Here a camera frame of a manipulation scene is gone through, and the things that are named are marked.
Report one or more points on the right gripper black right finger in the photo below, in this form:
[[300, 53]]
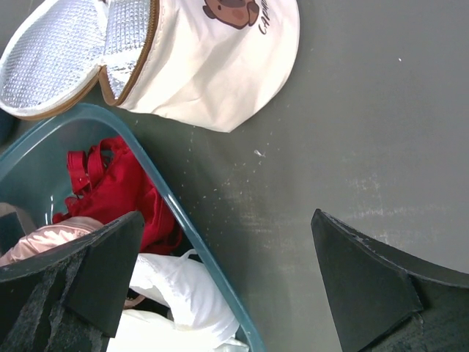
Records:
[[384, 299]]

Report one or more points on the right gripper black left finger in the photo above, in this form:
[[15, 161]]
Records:
[[71, 298]]

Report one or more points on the pink bra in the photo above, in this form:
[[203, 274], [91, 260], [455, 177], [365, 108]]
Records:
[[49, 237]]

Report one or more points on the red bra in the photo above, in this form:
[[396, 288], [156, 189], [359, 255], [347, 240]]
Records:
[[107, 182]]

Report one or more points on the white bra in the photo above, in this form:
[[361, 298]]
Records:
[[201, 319]]

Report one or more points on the white insulated lunch bag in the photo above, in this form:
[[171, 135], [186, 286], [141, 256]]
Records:
[[212, 64]]

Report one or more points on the teal plastic basin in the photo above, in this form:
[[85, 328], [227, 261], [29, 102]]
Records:
[[34, 177]]

